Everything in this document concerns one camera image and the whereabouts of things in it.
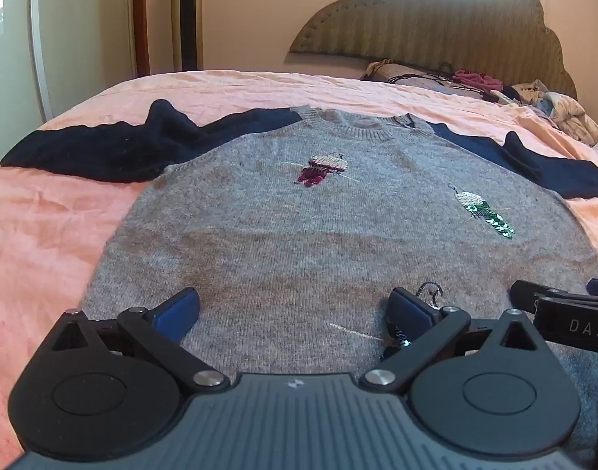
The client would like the floral cloth pile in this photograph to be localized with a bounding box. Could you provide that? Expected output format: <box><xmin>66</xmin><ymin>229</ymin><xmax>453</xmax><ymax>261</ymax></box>
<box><xmin>512</xmin><ymin>80</ymin><xmax>598</xmax><ymax>146</ymax></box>

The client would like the gold tower fan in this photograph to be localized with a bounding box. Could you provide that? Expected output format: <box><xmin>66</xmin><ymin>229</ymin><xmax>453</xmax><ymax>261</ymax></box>
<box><xmin>171</xmin><ymin>0</ymin><xmax>204</xmax><ymax>73</ymax></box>

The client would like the black cord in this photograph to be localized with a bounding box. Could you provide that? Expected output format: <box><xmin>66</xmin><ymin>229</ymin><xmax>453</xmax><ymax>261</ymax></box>
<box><xmin>391</xmin><ymin>61</ymin><xmax>481</xmax><ymax>90</ymax></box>

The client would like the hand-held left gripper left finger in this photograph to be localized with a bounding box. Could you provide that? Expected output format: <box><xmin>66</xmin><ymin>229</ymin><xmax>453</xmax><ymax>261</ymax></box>
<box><xmin>52</xmin><ymin>288</ymin><xmax>231</xmax><ymax>395</ymax></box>

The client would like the pink bed sheet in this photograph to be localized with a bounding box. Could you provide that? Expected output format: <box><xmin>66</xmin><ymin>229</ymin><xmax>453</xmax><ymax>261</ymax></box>
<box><xmin>0</xmin><ymin>69</ymin><xmax>598</xmax><ymax>470</ymax></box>

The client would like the beige knitted cloth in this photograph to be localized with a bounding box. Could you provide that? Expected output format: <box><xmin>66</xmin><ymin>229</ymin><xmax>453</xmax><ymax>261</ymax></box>
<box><xmin>362</xmin><ymin>59</ymin><xmax>456</xmax><ymax>90</ymax></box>

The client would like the grey sweater with navy sleeves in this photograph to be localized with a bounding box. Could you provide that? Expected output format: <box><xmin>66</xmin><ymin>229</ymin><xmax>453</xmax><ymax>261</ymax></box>
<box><xmin>0</xmin><ymin>99</ymin><xmax>598</xmax><ymax>468</ymax></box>

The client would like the magenta garment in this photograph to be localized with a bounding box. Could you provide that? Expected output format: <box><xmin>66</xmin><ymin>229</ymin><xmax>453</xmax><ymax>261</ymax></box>
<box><xmin>453</xmin><ymin>69</ymin><xmax>500</xmax><ymax>95</ymax></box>

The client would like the olive padded headboard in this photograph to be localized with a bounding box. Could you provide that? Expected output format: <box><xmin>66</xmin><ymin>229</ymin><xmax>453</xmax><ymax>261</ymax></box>
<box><xmin>289</xmin><ymin>0</ymin><xmax>578</xmax><ymax>101</ymax></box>

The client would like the wooden door frame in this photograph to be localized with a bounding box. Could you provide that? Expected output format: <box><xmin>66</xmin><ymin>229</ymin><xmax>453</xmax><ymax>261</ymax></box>
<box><xmin>133</xmin><ymin>0</ymin><xmax>151</xmax><ymax>78</ymax></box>

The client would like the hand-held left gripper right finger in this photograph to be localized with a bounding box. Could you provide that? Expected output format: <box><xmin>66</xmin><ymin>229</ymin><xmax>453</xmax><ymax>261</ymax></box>
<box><xmin>360</xmin><ymin>286</ymin><xmax>542</xmax><ymax>395</ymax></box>

